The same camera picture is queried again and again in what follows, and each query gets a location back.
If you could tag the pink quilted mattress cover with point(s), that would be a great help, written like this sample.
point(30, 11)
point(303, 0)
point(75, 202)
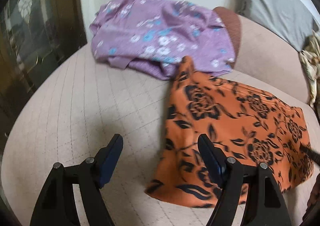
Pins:
point(76, 111)

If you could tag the purple floral cloth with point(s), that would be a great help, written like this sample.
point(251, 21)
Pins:
point(153, 36)

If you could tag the beige floral crumpled cloth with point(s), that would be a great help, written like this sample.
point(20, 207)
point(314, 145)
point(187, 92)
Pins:
point(309, 59)

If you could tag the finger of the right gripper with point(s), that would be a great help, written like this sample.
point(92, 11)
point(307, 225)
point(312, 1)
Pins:
point(314, 156)

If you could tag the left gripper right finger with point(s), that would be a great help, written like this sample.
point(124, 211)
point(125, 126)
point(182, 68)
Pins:
point(264, 205)

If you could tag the grey pillow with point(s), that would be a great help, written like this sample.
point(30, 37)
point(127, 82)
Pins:
point(289, 19)

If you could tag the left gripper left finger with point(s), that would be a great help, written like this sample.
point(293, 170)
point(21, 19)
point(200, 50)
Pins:
point(56, 203)

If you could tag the orange black floral blouse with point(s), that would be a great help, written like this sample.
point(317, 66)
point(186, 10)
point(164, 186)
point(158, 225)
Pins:
point(246, 123)

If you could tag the brown wooden glass door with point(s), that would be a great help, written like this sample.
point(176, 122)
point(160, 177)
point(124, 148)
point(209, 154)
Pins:
point(37, 36)

